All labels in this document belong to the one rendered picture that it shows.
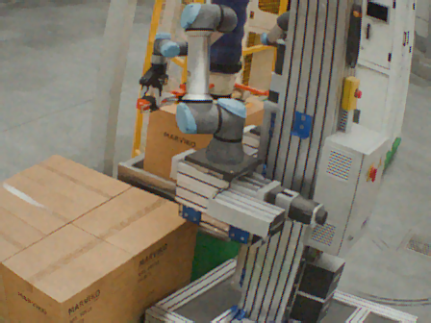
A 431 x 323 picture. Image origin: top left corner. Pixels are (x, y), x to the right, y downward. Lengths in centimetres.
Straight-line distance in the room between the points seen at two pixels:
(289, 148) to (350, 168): 31
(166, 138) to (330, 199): 115
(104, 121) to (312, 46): 228
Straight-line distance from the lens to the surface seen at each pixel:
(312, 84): 255
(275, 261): 285
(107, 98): 444
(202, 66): 252
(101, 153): 458
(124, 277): 285
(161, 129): 343
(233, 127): 256
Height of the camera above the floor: 202
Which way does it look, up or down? 22 degrees down
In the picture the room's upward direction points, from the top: 9 degrees clockwise
